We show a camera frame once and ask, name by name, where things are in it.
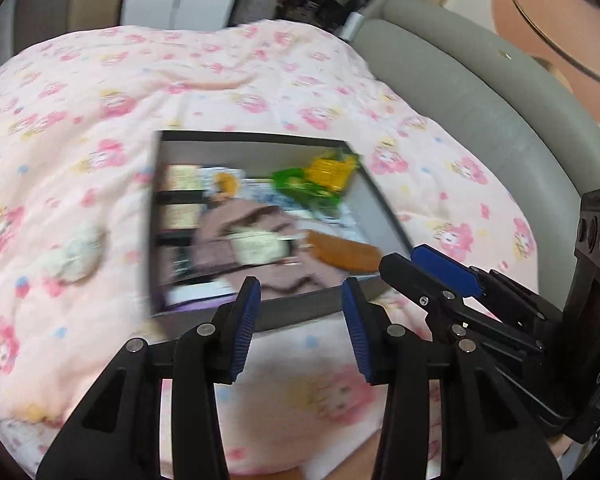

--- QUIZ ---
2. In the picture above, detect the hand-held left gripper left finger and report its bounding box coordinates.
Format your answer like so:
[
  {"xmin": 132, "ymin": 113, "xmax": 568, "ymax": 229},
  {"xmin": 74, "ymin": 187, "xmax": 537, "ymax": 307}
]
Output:
[{"xmin": 36, "ymin": 276, "xmax": 262, "ymax": 480}]

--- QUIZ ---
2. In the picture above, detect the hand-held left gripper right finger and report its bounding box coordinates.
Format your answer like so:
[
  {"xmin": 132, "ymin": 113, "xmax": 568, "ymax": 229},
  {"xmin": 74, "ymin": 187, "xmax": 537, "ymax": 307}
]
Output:
[{"xmin": 341, "ymin": 277, "xmax": 563, "ymax": 480}]

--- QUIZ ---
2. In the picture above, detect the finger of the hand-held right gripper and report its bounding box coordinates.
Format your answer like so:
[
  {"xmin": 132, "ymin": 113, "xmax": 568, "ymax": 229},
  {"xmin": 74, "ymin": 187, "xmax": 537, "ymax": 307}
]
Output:
[
  {"xmin": 411, "ymin": 245, "xmax": 563, "ymax": 323},
  {"xmin": 378, "ymin": 253, "xmax": 543, "ymax": 357}
]

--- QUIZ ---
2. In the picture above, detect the black box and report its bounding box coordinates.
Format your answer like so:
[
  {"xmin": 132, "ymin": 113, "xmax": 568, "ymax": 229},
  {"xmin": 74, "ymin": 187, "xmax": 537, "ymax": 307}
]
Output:
[{"xmin": 147, "ymin": 130, "xmax": 415, "ymax": 333}]

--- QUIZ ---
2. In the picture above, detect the brown wooden comb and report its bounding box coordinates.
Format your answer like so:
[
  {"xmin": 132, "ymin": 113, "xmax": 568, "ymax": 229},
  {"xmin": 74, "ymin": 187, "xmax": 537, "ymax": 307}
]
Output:
[{"xmin": 302, "ymin": 230, "xmax": 383, "ymax": 273}]

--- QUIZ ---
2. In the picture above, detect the pinkish brown cloth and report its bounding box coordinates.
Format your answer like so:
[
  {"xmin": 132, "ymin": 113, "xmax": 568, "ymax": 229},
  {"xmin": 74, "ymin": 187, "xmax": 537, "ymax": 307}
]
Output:
[{"xmin": 190, "ymin": 199, "xmax": 351, "ymax": 296}]

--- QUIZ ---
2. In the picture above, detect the green yellow snack packet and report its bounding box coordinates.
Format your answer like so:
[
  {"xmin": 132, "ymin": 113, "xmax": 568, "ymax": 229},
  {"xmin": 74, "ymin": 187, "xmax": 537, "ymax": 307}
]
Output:
[{"xmin": 271, "ymin": 152, "xmax": 361, "ymax": 216}]

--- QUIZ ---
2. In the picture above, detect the grey padded headboard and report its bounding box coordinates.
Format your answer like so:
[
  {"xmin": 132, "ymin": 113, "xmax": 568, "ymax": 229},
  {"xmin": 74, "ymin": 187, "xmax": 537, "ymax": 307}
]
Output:
[{"xmin": 352, "ymin": 0, "xmax": 600, "ymax": 311}]

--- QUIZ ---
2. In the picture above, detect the white plush toy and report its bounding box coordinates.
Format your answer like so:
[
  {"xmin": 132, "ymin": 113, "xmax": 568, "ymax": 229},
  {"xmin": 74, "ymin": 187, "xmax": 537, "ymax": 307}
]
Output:
[{"xmin": 42, "ymin": 225, "xmax": 103, "ymax": 281}]

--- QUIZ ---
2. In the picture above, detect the small white object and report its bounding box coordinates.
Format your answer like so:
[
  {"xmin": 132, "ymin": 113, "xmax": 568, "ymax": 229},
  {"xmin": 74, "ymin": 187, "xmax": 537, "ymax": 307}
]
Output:
[{"xmin": 345, "ymin": 12, "xmax": 366, "ymax": 41}]

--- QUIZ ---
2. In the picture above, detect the pink printed blanket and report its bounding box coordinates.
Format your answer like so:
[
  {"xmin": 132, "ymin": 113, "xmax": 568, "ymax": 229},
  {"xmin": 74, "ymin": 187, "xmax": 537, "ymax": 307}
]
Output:
[{"xmin": 0, "ymin": 20, "xmax": 538, "ymax": 480}]

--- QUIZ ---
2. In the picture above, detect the peach wall sticker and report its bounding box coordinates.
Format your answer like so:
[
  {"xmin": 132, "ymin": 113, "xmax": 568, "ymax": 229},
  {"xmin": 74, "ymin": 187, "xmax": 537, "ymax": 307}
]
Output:
[{"xmin": 492, "ymin": 0, "xmax": 600, "ymax": 121}]

